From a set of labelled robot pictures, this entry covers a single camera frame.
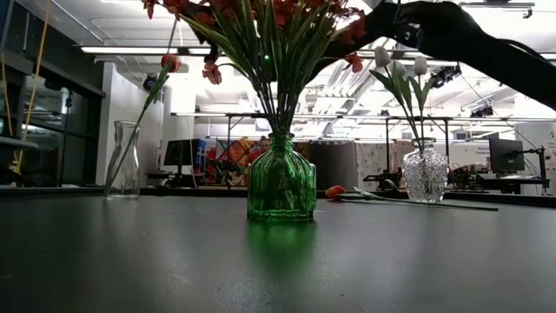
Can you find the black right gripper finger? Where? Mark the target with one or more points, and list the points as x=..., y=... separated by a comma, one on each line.
x=360, y=41

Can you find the white artificial tulip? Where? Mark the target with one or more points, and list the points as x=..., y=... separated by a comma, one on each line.
x=419, y=65
x=398, y=68
x=381, y=56

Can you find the clear faceted glass vase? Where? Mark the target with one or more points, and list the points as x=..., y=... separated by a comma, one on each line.
x=423, y=178

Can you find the orange artificial tulip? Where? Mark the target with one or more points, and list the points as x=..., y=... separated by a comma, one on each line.
x=170, y=63
x=334, y=191

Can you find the green ribbed glass vase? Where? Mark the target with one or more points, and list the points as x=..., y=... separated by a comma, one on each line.
x=281, y=187

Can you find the clear glass carafe vase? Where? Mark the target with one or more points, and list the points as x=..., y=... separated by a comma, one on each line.
x=130, y=174

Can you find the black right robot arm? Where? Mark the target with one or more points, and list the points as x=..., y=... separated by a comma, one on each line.
x=478, y=48

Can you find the black background robot arm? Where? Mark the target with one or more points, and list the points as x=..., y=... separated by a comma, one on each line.
x=382, y=178

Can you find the black spotlight cluster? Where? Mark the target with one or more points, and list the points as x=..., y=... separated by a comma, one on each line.
x=447, y=74

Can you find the white patterned partition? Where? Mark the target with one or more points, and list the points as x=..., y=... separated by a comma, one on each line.
x=369, y=161

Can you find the black track spotlights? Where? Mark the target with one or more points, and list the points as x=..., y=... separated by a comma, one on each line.
x=482, y=113

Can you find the dark grey partition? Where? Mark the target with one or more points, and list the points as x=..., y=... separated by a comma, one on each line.
x=334, y=165

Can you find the person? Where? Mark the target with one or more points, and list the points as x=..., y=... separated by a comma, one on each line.
x=264, y=144

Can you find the colourful patterned tapestry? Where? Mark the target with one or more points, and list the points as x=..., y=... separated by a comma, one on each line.
x=239, y=152

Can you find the black computer monitor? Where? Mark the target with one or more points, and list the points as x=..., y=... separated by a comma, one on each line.
x=506, y=156

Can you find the dark background desk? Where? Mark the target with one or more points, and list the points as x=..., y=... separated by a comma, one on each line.
x=512, y=180

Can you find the black monitor blue edge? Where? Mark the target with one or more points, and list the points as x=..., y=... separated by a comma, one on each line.
x=178, y=152

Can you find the black metal rack frame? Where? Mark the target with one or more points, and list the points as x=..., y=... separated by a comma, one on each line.
x=388, y=148

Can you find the black ceiling camera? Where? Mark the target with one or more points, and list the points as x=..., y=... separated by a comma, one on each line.
x=149, y=81

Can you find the black aluminium table frame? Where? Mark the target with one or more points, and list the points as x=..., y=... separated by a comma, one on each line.
x=521, y=200

